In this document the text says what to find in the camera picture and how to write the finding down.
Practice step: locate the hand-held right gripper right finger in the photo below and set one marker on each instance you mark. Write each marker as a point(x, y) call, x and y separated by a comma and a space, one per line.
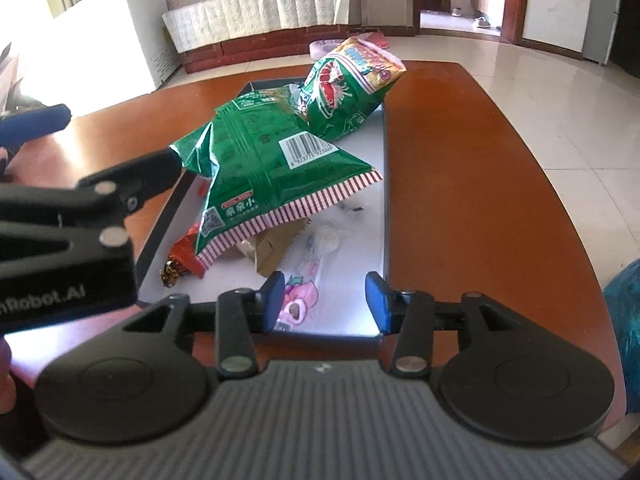
point(377, 300)

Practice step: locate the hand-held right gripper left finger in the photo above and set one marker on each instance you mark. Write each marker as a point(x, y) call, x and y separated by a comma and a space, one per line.
point(274, 300)

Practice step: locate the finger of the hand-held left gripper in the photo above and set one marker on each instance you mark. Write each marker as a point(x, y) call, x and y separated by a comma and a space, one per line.
point(35, 122)
point(150, 172)

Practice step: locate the pink candy packet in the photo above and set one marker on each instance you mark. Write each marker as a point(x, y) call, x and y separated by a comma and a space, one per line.
point(300, 295)

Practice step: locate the brown bread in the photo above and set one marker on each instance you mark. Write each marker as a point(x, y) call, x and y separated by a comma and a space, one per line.
point(270, 250)

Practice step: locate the navy blue cardboard box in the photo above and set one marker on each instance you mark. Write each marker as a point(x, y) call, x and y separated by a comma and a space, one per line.
point(370, 240)

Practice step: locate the brown foil candy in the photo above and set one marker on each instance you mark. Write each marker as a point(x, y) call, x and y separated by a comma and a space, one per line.
point(172, 272)

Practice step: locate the green striped snack bag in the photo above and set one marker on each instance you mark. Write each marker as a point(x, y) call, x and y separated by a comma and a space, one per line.
point(260, 170)

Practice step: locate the green shrimp print snack bag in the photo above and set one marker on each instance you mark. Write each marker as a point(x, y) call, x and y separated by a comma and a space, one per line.
point(345, 95)

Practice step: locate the white chest freezer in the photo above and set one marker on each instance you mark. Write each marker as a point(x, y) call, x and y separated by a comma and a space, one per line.
point(115, 45)

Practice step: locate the brown TV cabinet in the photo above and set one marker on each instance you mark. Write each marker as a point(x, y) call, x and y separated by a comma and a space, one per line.
point(240, 52)

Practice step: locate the white lace cloth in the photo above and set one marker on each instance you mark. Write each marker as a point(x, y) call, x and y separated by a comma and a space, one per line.
point(250, 10)

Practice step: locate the pink bottle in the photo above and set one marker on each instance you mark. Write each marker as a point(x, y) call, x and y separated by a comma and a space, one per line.
point(322, 47)

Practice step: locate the teal cloth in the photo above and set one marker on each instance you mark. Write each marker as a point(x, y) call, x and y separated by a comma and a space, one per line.
point(625, 340)

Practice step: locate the red floor mat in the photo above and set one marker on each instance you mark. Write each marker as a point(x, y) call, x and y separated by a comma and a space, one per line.
point(377, 40)

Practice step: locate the grey refrigerator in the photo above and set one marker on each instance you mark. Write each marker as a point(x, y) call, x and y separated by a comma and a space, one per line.
point(602, 10)

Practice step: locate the wooden door frame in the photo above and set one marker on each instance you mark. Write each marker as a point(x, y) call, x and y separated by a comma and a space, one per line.
point(515, 0)

